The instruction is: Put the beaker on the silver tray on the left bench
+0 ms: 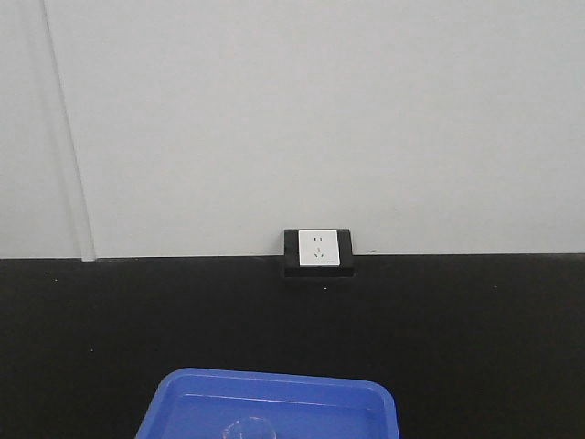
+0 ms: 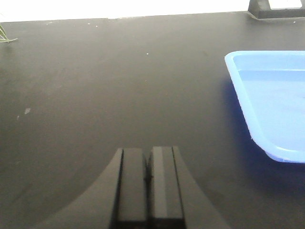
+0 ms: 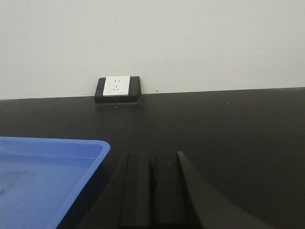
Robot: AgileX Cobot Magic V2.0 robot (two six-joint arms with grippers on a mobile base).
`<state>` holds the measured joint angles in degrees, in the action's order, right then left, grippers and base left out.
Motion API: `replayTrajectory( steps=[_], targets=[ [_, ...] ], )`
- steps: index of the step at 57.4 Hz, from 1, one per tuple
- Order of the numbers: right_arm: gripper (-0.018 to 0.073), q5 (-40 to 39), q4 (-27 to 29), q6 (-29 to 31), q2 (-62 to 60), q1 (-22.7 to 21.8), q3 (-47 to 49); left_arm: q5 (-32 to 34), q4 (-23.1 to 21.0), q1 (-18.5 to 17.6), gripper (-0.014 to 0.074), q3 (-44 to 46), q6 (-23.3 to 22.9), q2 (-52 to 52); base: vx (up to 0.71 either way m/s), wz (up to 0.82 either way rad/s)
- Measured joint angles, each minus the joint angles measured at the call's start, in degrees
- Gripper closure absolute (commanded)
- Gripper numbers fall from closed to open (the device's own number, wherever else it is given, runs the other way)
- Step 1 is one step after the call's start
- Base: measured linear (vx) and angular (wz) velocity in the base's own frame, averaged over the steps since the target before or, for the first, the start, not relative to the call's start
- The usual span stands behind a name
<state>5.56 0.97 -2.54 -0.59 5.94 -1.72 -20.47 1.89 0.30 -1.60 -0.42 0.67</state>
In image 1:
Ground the white outlet in black box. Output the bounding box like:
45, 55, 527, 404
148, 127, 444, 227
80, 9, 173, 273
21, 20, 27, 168
283, 229, 355, 278

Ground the white wall trunking strip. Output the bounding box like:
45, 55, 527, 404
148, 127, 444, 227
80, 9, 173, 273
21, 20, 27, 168
39, 1, 97, 262

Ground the clear glass beaker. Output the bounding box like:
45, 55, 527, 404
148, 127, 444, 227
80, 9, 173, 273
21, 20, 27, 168
221, 416, 277, 439

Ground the blue plastic tray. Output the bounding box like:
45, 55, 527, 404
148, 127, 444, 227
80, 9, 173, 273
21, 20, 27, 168
136, 368, 400, 438

